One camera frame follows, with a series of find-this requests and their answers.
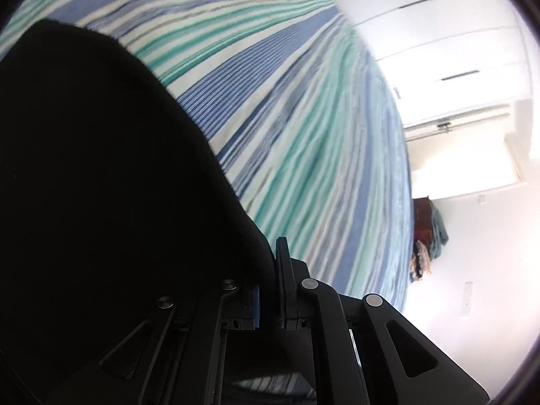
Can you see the pile of colourful clothes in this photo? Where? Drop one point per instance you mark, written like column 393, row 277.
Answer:
column 419, row 263

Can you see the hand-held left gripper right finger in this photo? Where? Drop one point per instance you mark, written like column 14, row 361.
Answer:
column 283, row 287

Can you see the grey-teal cloth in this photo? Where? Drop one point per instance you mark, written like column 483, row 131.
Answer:
column 440, row 230

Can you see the striped bed sheet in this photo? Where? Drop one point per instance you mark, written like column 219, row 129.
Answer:
column 295, row 135

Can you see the white door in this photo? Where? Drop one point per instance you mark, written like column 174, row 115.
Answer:
column 464, row 160

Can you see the brown wooden cabinet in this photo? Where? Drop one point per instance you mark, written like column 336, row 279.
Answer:
column 422, row 219

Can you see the white wardrobe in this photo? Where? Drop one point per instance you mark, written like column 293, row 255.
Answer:
column 443, row 29

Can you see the black pants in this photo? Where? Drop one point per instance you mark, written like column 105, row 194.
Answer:
column 105, row 177

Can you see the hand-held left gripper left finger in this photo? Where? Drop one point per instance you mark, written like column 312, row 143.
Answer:
column 254, row 309

